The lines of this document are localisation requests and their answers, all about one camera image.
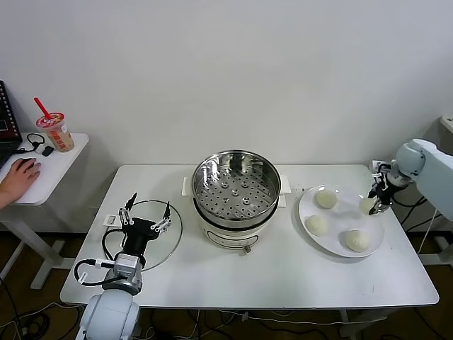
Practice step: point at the white steamed baozi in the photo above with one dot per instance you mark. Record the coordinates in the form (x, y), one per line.
(356, 241)
(316, 225)
(325, 199)
(365, 206)

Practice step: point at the black laptop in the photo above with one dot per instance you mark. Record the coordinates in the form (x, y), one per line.
(7, 138)

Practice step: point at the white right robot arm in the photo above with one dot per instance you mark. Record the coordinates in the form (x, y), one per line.
(424, 170)

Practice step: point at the red drinking straw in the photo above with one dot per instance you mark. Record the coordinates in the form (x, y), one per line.
(41, 107)

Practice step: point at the stainless steel steamer basket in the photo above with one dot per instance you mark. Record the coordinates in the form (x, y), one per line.
(201, 170)

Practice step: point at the blue black computer mouse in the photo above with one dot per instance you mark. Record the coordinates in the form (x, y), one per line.
(28, 161)

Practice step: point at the small black device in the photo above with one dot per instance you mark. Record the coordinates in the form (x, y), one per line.
(47, 151)

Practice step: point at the white side table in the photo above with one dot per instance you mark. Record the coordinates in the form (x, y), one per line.
(53, 177)

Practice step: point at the white round plate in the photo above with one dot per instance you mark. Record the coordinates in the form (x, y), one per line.
(339, 219)

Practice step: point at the person's bare hand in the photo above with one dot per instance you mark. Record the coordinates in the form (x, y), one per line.
(19, 177)

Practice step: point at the white box appliance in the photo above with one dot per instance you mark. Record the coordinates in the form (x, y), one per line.
(446, 122)

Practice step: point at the bubble tea plastic cup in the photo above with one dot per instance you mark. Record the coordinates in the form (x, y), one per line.
(60, 136)

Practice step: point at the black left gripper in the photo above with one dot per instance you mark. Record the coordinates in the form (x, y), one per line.
(138, 235)

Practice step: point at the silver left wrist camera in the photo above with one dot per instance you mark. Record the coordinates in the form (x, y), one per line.
(124, 263)

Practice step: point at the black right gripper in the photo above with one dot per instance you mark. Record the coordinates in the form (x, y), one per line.
(384, 193)

